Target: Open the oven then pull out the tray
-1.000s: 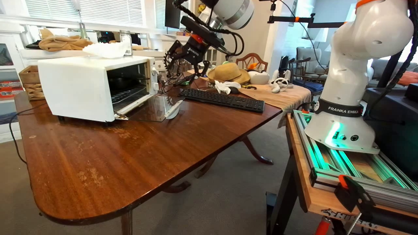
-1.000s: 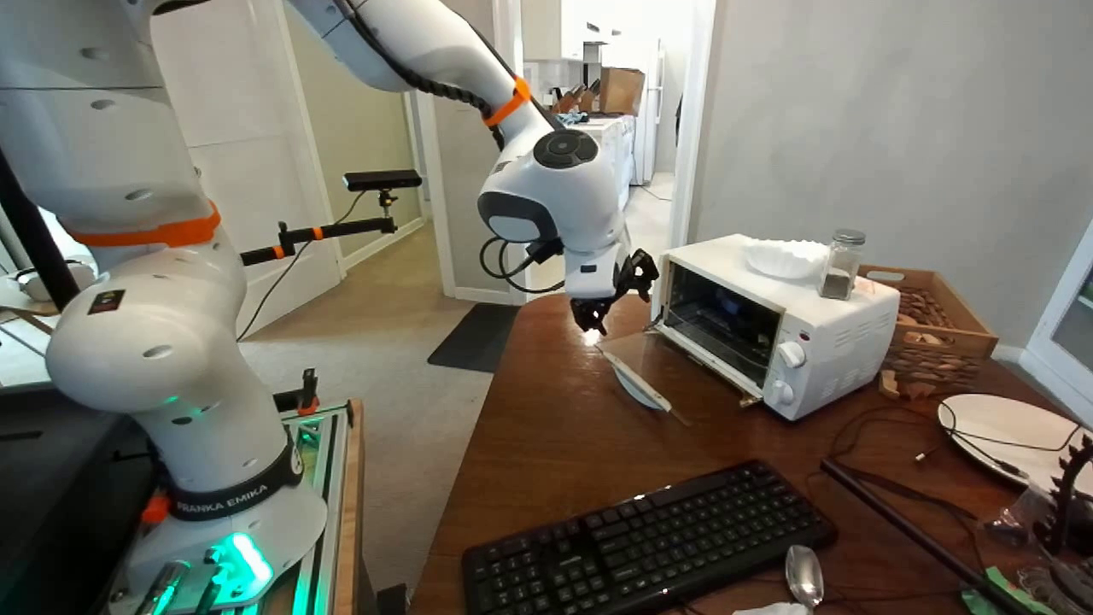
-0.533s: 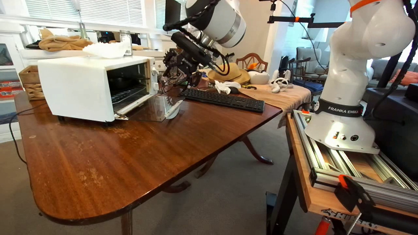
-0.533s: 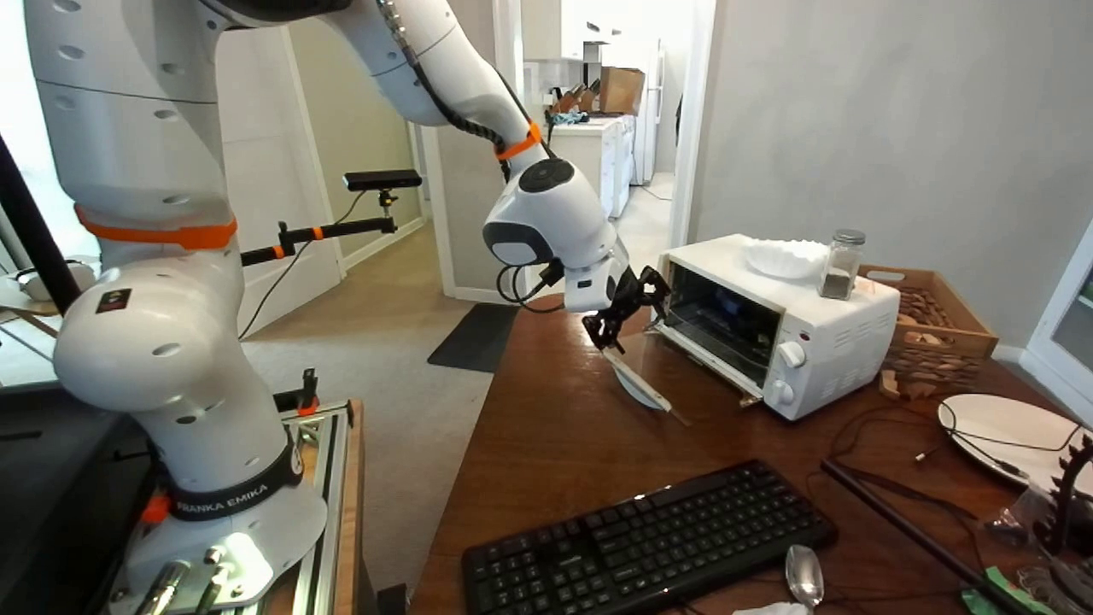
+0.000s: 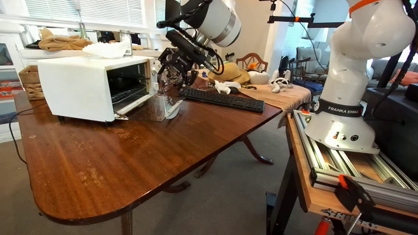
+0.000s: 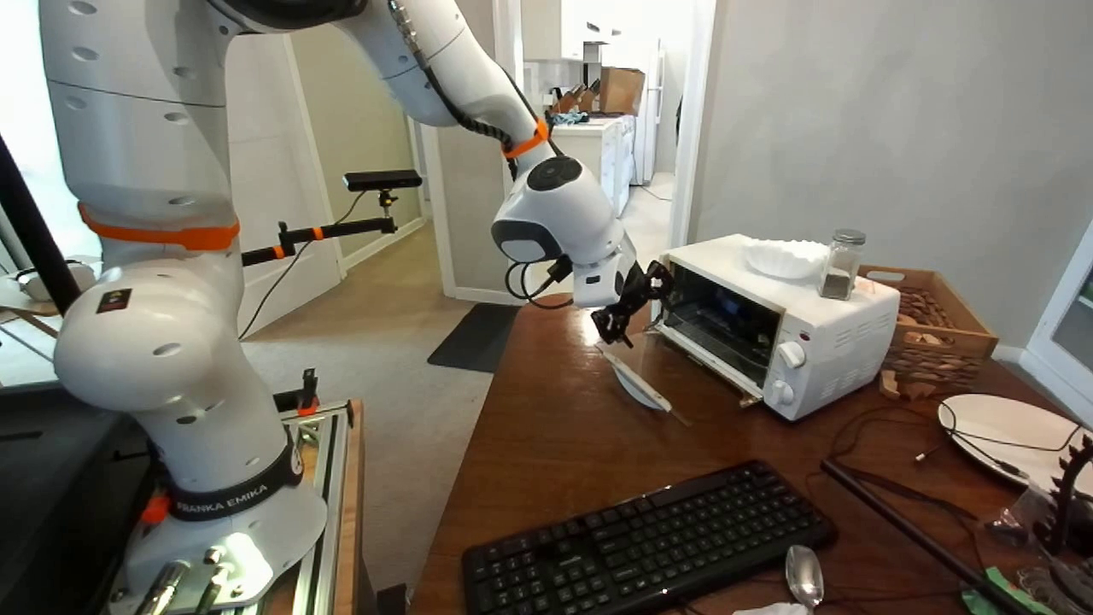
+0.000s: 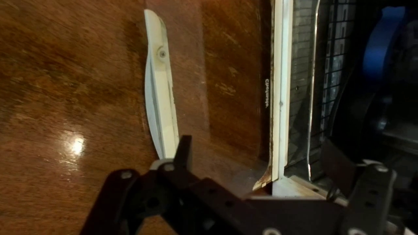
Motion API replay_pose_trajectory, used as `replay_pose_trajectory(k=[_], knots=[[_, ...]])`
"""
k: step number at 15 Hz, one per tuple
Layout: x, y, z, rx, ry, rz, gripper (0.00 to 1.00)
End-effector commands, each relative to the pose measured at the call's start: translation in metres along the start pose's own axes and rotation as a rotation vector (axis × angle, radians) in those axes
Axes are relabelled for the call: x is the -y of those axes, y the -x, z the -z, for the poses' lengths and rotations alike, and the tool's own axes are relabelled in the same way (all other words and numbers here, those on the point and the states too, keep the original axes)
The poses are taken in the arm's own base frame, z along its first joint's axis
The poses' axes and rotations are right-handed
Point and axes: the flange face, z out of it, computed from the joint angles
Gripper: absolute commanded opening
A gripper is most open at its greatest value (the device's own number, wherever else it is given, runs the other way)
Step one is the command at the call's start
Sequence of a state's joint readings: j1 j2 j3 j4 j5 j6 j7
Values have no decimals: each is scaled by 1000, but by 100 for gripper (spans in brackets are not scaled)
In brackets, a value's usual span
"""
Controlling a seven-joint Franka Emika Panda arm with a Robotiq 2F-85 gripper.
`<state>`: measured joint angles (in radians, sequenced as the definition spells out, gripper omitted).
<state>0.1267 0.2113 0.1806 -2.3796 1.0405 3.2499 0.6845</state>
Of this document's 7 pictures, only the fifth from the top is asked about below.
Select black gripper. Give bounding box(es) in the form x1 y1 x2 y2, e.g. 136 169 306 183
157 46 198 96

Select white toaster oven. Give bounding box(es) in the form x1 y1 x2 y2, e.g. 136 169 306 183
37 55 160 125

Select white crumpled tissue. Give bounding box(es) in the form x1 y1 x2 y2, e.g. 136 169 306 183
213 80 242 96

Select black computer keyboard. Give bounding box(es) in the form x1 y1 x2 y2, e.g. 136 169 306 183
181 87 267 115

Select tan straw hat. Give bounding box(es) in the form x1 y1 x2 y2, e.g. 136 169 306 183
208 62 253 87

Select glass jar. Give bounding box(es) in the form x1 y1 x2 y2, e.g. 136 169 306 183
123 33 135 58

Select white bowl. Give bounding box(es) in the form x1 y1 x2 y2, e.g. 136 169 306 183
81 41 128 61

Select wooden chair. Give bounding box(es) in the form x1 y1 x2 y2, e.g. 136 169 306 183
236 51 270 75

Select white fabric cap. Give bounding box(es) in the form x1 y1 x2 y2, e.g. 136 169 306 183
247 70 272 87

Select tan table cloth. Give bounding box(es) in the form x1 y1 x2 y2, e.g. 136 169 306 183
239 83 314 115

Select curved wooden table legs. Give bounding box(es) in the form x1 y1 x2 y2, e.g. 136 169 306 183
162 135 276 195

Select brown crumpled cloth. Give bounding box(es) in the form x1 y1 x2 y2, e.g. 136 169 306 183
38 28 94 53

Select grey armchair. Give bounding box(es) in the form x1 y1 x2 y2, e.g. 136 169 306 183
297 46 334 84

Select brown wicker basket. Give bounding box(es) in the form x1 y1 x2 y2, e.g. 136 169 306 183
17 64 46 102

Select wooden workbench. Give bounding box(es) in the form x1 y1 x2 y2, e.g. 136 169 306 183
266 114 418 235

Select black computer case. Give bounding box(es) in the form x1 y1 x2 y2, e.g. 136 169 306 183
364 84 418 182

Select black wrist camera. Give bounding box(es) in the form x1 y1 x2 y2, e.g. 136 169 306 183
165 28 209 61

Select black corrugated cable conduit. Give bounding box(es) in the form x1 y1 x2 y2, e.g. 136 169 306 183
198 44 226 76

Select white coiled cable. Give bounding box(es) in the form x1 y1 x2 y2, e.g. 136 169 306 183
270 76 294 95

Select black camera arm orange clamp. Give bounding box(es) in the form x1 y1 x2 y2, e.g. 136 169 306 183
267 12 347 29

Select black power cable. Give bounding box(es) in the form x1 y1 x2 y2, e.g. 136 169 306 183
7 104 34 168

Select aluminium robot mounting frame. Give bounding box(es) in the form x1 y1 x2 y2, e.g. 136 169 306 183
292 109 418 213

